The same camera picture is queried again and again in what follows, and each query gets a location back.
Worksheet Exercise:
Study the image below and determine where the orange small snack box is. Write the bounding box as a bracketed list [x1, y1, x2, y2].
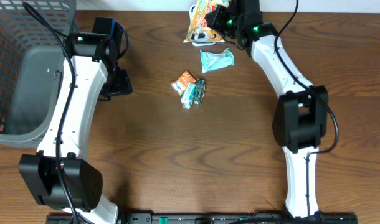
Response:
[171, 70, 196, 96]

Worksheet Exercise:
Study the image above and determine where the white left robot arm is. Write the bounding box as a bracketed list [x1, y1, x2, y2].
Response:
[19, 30, 133, 223]

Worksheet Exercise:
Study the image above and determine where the light teal small box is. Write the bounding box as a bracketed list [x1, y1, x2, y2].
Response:
[181, 83, 196, 110]

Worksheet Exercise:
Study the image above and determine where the dark green small box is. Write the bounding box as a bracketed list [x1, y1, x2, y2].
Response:
[194, 79, 206, 105]

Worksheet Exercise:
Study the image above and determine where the colourful snack chip bag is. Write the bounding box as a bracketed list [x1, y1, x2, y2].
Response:
[183, 0, 230, 44]

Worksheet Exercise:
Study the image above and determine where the grey plastic mesh basket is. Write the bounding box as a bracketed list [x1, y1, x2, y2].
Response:
[0, 0, 65, 147]

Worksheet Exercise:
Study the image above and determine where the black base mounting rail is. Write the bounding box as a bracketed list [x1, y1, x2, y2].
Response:
[46, 212, 359, 224]

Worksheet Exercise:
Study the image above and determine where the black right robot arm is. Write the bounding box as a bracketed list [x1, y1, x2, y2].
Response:
[204, 1, 333, 220]

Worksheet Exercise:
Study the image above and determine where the teal snack packet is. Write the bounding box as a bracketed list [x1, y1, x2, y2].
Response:
[200, 48, 235, 73]

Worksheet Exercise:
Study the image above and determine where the white barcode scanner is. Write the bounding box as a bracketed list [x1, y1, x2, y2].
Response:
[189, 4, 214, 47]

